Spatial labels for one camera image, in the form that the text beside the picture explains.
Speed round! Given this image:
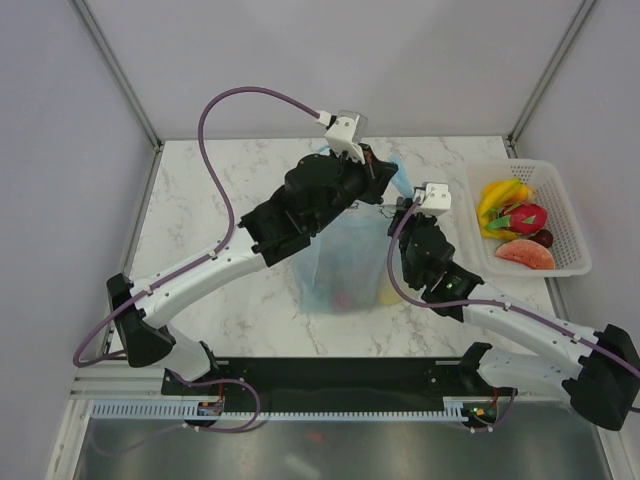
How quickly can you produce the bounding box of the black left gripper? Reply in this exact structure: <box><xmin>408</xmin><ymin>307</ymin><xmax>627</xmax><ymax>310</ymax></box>
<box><xmin>310</xmin><ymin>144</ymin><xmax>399</xmax><ymax>234</ymax></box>

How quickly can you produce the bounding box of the light blue plastic bag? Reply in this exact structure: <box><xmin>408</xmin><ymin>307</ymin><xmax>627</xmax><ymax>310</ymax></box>
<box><xmin>290</xmin><ymin>144</ymin><xmax>416</xmax><ymax>315</ymax></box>

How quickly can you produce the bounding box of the yellow fake banana bunch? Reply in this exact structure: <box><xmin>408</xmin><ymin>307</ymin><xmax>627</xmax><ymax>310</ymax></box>
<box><xmin>476</xmin><ymin>178</ymin><xmax>523</xmax><ymax>241</ymax></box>

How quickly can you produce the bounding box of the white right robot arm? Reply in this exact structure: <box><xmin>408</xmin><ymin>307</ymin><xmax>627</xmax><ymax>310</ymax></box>
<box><xmin>387</xmin><ymin>198</ymin><xmax>639</xmax><ymax>431</ymax></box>

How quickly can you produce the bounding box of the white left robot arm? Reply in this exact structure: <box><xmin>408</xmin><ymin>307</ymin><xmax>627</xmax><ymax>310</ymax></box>
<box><xmin>106</xmin><ymin>145</ymin><xmax>398</xmax><ymax>394</ymax></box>

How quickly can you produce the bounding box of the fake watermelon slice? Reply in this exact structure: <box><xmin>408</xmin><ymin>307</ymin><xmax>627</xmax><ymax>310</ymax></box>
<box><xmin>495</xmin><ymin>239</ymin><xmax>556</xmax><ymax>270</ymax></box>

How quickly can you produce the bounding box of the red fake dragon fruit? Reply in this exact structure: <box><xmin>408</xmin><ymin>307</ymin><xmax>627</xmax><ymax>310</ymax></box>
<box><xmin>486</xmin><ymin>202</ymin><xmax>548</xmax><ymax>235</ymax></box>

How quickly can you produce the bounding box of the orange fake peach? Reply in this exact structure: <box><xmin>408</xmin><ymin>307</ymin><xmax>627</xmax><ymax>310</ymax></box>
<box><xmin>513</xmin><ymin>185</ymin><xmax>536</xmax><ymax>202</ymax></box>

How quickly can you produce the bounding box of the dark purple fake plum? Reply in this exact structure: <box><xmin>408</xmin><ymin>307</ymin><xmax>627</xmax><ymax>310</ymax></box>
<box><xmin>530</xmin><ymin>229</ymin><xmax>554</xmax><ymax>249</ymax></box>

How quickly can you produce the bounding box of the white plastic fruit basket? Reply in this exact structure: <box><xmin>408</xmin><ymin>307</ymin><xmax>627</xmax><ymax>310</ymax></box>
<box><xmin>459</xmin><ymin>159</ymin><xmax>592</xmax><ymax>278</ymax></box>

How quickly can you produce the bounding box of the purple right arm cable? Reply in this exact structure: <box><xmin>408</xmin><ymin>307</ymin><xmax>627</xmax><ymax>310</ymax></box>
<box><xmin>386</xmin><ymin>195</ymin><xmax>640</xmax><ymax>434</ymax></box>

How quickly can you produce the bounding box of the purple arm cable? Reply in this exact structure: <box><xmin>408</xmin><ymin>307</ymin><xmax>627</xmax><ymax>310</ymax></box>
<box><xmin>386</xmin><ymin>195</ymin><xmax>640</xmax><ymax>434</ymax></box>
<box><xmin>72</xmin><ymin>86</ymin><xmax>326</xmax><ymax>432</ymax></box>

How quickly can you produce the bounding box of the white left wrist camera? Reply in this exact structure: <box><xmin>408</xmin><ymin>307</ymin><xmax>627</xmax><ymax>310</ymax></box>
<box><xmin>316</xmin><ymin>110</ymin><xmax>368</xmax><ymax>164</ymax></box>

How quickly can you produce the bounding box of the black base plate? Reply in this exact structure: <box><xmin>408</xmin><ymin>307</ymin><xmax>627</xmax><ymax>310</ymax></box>
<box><xmin>159</xmin><ymin>355</ymin><xmax>518</xmax><ymax>414</ymax></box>

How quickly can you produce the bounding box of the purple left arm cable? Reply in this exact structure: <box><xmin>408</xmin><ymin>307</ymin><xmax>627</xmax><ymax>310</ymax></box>
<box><xmin>72</xmin><ymin>86</ymin><xmax>326</xmax><ymax>432</ymax></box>

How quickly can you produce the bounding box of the white slotted cable duct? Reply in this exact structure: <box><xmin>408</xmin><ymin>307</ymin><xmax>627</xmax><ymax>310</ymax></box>
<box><xmin>90</xmin><ymin>399</ymin><xmax>468</xmax><ymax>422</ymax></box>

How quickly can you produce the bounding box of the left aluminium corner post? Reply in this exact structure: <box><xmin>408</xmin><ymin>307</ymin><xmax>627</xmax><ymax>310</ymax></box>
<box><xmin>69</xmin><ymin>0</ymin><xmax>165</xmax><ymax>151</ymax></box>

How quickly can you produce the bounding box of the aluminium corner post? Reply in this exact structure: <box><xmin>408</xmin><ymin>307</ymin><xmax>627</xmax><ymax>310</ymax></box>
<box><xmin>503</xmin><ymin>0</ymin><xmax>599</xmax><ymax>158</ymax></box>
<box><xmin>69</xmin><ymin>0</ymin><xmax>165</xmax><ymax>151</ymax></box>

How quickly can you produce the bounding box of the aluminium frame rail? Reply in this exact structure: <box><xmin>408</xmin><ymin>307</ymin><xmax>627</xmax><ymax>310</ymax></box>
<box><xmin>70</xmin><ymin>360</ymin><xmax>164</xmax><ymax>400</ymax></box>

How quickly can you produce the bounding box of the right aluminium corner post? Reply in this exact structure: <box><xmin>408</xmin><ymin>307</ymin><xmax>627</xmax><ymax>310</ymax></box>
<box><xmin>503</xmin><ymin>0</ymin><xmax>599</xmax><ymax>158</ymax></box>

